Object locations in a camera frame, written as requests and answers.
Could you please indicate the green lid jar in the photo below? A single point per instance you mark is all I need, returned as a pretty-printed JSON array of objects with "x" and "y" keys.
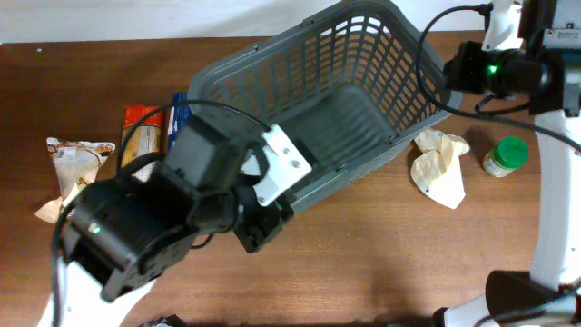
[{"x": 505, "y": 157}]

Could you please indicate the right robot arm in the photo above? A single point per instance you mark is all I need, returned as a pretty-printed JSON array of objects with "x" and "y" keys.
[{"x": 532, "y": 48}]

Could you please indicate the blue carton box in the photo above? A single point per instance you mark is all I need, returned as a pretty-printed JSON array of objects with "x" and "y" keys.
[{"x": 179, "y": 116}]

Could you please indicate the orange pasta packet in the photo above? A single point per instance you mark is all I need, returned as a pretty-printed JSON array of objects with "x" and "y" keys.
[{"x": 148, "y": 136}]

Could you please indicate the crumpled beige paper bag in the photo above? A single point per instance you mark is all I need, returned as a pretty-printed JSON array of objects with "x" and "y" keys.
[{"x": 437, "y": 172}]

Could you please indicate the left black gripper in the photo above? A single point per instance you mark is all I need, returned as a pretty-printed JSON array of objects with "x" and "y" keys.
[{"x": 266, "y": 230}]

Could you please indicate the grey plastic basket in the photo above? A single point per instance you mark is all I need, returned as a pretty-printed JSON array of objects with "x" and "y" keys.
[{"x": 354, "y": 82}]

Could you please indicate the clear bread bag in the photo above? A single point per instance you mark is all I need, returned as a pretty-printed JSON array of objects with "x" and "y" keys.
[{"x": 76, "y": 165}]

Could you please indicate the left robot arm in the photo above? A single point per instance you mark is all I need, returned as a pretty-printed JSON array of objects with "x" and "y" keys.
[{"x": 118, "y": 236}]

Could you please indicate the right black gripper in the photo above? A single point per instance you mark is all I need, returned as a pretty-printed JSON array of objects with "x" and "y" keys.
[{"x": 460, "y": 74}]

